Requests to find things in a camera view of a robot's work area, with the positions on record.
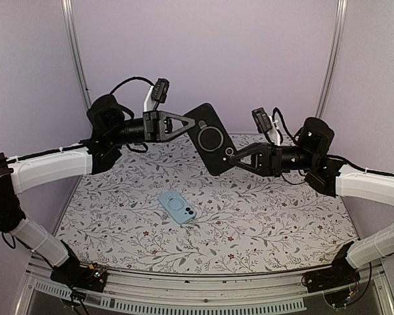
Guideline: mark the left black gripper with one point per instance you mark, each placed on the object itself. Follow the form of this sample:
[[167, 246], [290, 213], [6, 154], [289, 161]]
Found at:
[[155, 123]]

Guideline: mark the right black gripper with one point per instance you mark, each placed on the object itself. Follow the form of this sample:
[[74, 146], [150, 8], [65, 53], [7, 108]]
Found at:
[[268, 159]]

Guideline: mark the black phone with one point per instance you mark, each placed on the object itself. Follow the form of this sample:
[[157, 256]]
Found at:
[[211, 139]]

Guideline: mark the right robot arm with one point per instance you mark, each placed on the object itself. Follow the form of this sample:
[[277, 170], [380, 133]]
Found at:
[[330, 176]]

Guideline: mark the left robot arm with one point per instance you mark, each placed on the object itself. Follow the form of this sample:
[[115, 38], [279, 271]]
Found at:
[[114, 126]]

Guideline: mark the light blue phone case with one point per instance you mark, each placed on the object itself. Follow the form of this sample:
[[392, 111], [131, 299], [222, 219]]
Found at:
[[177, 207]]

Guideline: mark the floral patterned table mat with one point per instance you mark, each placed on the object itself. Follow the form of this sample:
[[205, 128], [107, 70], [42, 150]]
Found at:
[[244, 223]]

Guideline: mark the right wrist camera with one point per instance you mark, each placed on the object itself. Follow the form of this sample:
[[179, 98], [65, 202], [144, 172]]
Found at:
[[262, 120]]

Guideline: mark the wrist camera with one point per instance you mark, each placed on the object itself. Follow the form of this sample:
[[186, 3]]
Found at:
[[262, 120], [160, 89]]

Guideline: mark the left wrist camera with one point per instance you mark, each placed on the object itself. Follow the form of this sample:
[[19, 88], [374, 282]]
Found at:
[[160, 89]]

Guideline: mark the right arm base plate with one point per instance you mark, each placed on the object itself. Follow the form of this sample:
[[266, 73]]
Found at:
[[329, 278]]

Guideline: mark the left aluminium frame post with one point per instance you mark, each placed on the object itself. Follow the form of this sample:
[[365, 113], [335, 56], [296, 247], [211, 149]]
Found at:
[[75, 51]]

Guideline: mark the aluminium frame post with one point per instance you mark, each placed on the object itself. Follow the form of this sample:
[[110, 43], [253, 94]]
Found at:
[[75, 51], [337, 35]]

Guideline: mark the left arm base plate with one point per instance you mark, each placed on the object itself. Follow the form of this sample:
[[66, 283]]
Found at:
[[82, 277]]

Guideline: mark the front aluminium rail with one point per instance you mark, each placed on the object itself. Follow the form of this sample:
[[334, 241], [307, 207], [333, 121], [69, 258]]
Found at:
[[137, 292]]

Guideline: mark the right aluminium frame post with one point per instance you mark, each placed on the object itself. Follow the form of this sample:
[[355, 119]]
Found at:
[[337, 35]]

